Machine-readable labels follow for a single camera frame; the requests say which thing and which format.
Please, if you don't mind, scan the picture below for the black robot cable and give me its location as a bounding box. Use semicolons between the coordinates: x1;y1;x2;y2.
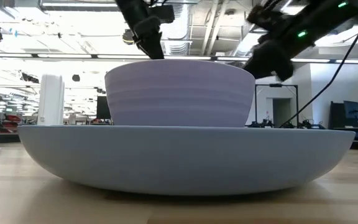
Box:
278;0;358;128

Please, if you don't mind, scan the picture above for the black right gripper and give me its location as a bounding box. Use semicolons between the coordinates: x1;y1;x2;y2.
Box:
242;2;318;82

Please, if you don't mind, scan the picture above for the light blue shallow plate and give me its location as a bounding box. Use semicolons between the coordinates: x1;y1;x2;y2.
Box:
17;124;356;196

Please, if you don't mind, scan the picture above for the silver ceiling air duct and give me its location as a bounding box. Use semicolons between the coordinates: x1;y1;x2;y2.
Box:
160;2;196;57

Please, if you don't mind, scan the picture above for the long ceiling light bar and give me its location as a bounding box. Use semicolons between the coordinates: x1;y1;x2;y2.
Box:
0;52;358;65

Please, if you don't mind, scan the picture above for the red office chair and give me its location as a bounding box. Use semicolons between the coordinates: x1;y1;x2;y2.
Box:
4;114;23;129

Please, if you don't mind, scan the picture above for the lilac bowl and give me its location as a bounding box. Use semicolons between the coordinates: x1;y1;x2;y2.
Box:
104;58;256;128

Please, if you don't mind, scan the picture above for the dark monitor workstation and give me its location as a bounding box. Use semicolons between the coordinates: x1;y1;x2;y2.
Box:
328;100;358;131

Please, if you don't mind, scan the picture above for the white square pillar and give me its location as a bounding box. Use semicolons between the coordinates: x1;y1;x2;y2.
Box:
37;73;65;126

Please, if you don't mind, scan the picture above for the black metal rig frame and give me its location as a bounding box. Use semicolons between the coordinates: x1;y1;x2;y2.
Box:
254;83;300;127

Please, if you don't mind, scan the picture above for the grey door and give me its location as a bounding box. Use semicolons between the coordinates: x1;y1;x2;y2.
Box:
272;98;292;127

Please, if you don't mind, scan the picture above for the dark computer monitor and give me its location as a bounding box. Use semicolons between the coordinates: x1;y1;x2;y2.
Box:
96;95;111;121

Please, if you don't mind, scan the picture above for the black ceiling camera yellow cable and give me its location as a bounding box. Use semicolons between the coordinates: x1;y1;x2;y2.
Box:
122;28;136;46

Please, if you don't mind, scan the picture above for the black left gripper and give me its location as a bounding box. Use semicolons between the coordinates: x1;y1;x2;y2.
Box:
126;2;176;60

